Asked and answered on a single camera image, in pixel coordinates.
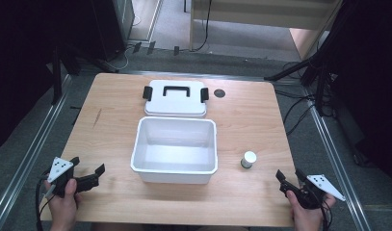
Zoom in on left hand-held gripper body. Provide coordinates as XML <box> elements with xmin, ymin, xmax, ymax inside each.
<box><xmin>46</xmin><ymin>156</ymin><xmax>100</xmax><ymax>198</ymax></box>

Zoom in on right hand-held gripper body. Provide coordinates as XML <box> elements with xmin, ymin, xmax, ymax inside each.
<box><xmin>278</xmin><ymin>173</ymin><xmax>347</xmax><ymax>210</ymax></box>

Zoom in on person's right hand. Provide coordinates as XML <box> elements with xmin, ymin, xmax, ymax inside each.
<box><xmin>285</xmin><ymin>190</ymin><xmax>338</xmax><ymax>231</ymax></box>

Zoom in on person's left hand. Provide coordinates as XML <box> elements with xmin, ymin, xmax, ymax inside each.
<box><xmin>43</xmin><ymin>178</ymin><xmax>83</xmax><ymax>231</ymax></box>

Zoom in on small white bottle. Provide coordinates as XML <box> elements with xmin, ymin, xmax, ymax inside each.
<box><xmin>240</xmin><ymin>150</ymin><xmax>258</xmax><ymax>169</ymax></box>

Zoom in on white plastic storage box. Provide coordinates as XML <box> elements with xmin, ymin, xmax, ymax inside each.
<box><xmin>130</xmin><ymin>115</ymin><xmax>219</xmax><ymax>185</ymax></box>

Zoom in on black metal stand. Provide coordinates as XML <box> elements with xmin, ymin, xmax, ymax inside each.
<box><xmin>51</xmin><ymin>46</ymin><xmax>64</xmax><ymax>106</ymax></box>

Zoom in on black tripod stand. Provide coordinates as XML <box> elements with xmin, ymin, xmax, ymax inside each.
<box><xmin>263</xmin><ymin>47</ymin><xmax>332</xmax><ymax>116</ymax></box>

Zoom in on black curtain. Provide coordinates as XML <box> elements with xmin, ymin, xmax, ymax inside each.
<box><xmin>0</xmin><ymin>0</ymin><xmax>105</xmax><ymax>153</ymax></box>
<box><xmin>312</xmin><ymin>0</ymin><xmax>392</xmax><ymax>184</ymax></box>

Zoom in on dark cabinet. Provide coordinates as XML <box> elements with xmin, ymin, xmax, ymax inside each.
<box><xmin>87</xmin><ymin>0</ymin><xmax>136</xmax><ymax>63</ymax></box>

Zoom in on light wooden shelf unit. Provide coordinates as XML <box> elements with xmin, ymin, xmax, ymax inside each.
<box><xmin>188</xmin><ymin>0</ymin><xmax>344</xmax><ymax>62</ymax></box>

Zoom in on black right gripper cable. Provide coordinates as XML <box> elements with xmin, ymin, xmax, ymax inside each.
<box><xmin>318</xmin><ymin>197</ymin><xmax>334</xmax><ymax>231</ymax></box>

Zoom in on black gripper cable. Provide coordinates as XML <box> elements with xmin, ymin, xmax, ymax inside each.
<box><xmin>35</xmin><ymin>174</ymin><xmax>58</xmax><ymax>231</ymax></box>
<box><xmin>318</xmin><ymin>197</ymin><xmax>334</xmax><ymax>231</ymax></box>

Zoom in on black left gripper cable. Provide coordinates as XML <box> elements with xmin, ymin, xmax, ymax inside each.
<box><xmin>35</xmin><ymin>174</ymin><xmax>58</xmax><ymax>231</ymax></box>

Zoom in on metal floor rail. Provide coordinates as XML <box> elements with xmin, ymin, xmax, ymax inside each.
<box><xmin>301</xmin><ymin>86</ymin><xmax>373</xmax><ymax>231</ymax></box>
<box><xmin>0</xmin><ymin>73</ymin><xmax>72</xmax><ymax>225</ymax></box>

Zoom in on black floor cables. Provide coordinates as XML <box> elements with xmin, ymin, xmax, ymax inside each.
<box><xmin>274</xmin><ymin>61</ymin><xmax>327</xmax><ymax>137</ymax></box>

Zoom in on white lid with black handle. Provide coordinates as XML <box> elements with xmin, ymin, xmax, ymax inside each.
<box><xmin>142</xmin><ymin>79</ymin><xmax>210</xmax><ymax>118</ymax></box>

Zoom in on white floor cable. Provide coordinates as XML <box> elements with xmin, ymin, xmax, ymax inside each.
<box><xmin>105</xmin><ymin>15</ymin><xmax>143</xmax><ymax>72</ymax></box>

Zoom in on black hanging cable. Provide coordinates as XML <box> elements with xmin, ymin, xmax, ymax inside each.
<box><xmin>193</xmin><ymin>0</ymin><xmax>214</xmax><ymax>53</ymax></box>

